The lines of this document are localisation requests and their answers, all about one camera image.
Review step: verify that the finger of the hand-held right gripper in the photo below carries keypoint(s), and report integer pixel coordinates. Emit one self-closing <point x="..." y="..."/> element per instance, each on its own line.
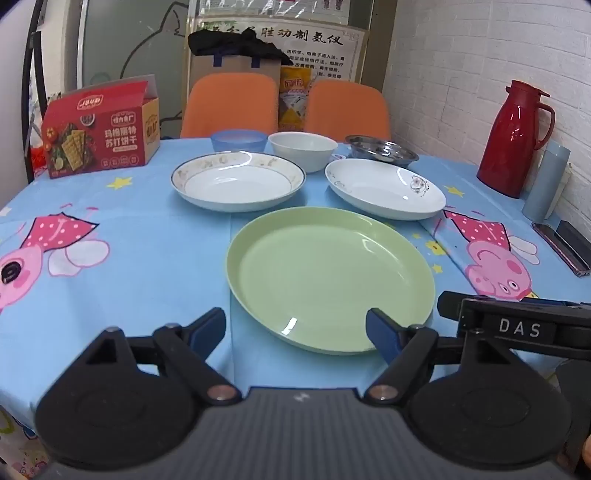
<point x="449" y="304"/>

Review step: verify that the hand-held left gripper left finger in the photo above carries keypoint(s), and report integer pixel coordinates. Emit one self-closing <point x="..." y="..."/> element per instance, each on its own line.
<point x="208" y="328"/>

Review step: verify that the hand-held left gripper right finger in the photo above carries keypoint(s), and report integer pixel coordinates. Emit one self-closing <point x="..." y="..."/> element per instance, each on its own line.
<point x="382" y="334"/>

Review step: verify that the green plate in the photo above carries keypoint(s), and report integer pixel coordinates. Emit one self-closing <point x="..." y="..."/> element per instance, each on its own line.
<point x="323" y="277"/>

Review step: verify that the white bowl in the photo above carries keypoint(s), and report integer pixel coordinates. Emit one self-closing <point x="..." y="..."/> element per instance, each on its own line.
<point x="302" y="150"/>

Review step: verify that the black flat case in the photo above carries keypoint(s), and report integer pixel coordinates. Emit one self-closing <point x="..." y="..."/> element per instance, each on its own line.
<point x="558" y="251"/>

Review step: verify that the blue cartoon printed tablecloth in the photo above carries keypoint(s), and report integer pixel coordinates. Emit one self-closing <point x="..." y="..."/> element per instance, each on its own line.
<point x="138" y="258"/>

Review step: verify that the black box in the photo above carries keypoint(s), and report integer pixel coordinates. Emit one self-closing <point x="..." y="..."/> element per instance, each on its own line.
<point x="575" y="235"/>

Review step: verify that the white plate with flower print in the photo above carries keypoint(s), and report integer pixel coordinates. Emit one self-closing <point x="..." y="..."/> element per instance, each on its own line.
<point x="378" y="189"/>

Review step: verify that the grey tumbler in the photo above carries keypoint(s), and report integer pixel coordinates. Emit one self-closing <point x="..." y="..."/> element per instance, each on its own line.
<point x="545" y="184"/>

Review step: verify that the white plate with gold rim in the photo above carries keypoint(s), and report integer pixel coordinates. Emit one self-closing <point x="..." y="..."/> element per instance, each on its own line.
<point x="240" y="184"/>

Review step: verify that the stainless steel bowl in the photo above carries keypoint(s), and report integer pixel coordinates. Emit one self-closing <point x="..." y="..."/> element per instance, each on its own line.
<point x="378" y="150"/>

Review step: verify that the red thermos jug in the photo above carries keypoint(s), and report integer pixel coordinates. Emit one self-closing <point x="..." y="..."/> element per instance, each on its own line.
<point x="508" y="138"/>

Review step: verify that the blue bowl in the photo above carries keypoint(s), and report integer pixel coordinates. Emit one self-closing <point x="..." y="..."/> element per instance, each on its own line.
<point x="238" y="141"/>

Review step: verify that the red cracker box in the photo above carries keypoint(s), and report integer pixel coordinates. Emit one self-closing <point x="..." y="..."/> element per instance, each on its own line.
<point x="92" y="143"/>

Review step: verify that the orange chair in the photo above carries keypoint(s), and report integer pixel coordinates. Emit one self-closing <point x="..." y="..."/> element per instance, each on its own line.
<point x="231" y="101"/>
<point x="346" y="110"/>

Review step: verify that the yellow packet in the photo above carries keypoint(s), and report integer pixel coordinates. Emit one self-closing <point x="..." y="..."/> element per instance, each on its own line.
<point x="291" y="115"/>

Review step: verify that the black cloth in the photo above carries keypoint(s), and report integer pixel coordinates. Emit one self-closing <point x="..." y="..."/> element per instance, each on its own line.
<point x="231" y="44"/>

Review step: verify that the black metal pole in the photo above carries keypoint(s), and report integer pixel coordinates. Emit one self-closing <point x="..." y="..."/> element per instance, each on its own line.
<point x="31" y="92"/>

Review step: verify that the frosted glass partition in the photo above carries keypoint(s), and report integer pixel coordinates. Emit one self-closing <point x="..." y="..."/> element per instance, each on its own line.
<point x="115" y="46"/>

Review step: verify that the wall poster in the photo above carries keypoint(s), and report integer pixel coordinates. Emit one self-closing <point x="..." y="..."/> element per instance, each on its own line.
<point x="323" y="50"/>

